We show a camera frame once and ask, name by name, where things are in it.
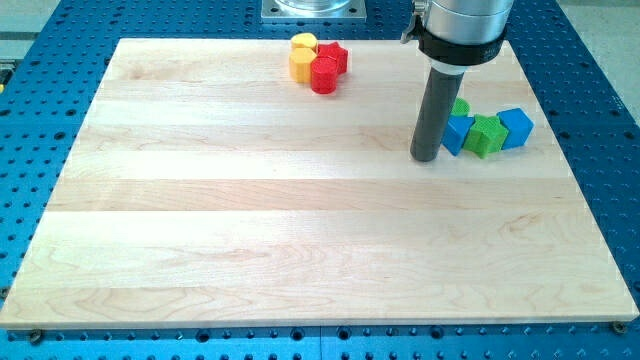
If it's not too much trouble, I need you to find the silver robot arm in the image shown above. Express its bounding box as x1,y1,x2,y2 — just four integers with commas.
401,0,514,76

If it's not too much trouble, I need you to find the wooden board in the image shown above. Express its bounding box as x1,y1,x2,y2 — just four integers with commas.
1,38,638,330

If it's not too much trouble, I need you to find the blue cube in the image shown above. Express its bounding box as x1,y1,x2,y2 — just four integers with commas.
497,108,534,150

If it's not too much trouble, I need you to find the left board clamp screw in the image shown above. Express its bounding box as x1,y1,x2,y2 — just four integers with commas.
27,329,44,345

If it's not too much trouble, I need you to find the board clamp screw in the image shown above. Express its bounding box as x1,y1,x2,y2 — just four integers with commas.
27,329,44,345
610,321,627,335

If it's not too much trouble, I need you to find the right board clamp screw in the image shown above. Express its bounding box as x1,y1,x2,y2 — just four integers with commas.
610,321,627,335

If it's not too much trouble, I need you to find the red cylinder block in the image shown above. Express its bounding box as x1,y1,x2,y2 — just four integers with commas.
311,57,338,94

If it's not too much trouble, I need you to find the yellow hexagon block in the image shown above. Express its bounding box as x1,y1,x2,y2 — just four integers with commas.
289,48,317,83

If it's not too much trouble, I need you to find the red star block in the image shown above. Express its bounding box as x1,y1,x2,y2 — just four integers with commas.
317,42,349,75

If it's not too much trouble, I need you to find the yellow heart block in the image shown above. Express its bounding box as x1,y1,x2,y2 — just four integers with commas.
290,32,318,53

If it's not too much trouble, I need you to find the blue crescent block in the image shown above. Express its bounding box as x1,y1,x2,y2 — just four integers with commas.
442,116,474,156

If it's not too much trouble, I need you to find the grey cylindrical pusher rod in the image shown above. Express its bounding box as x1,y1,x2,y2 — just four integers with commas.
410,68,464,162

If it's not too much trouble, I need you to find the green cylinder block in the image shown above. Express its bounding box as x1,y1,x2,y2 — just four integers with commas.
450,97,471,117

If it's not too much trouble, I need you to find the green star block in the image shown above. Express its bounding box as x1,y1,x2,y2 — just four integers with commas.
463,114,509,159

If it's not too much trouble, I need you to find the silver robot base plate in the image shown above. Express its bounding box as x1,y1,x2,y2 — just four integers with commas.
261,0,367,22

